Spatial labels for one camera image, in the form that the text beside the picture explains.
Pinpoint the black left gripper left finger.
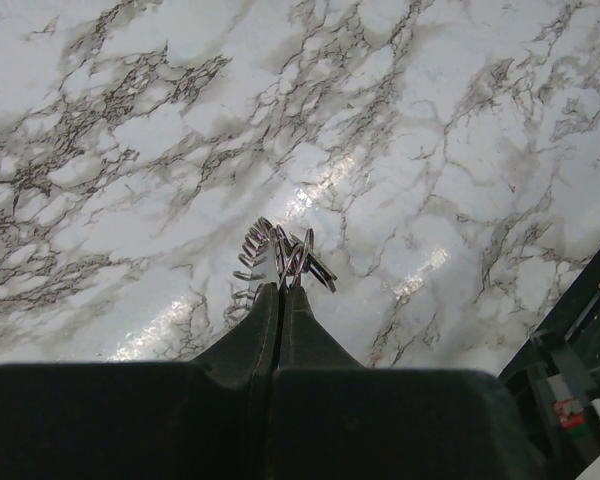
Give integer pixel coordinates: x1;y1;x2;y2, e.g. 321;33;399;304
0;284;279;479

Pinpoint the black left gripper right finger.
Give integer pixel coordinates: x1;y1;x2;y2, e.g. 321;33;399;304
272;287;545;479

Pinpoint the black mounting base rail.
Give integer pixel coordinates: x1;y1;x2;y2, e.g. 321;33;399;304
499;250;600;479

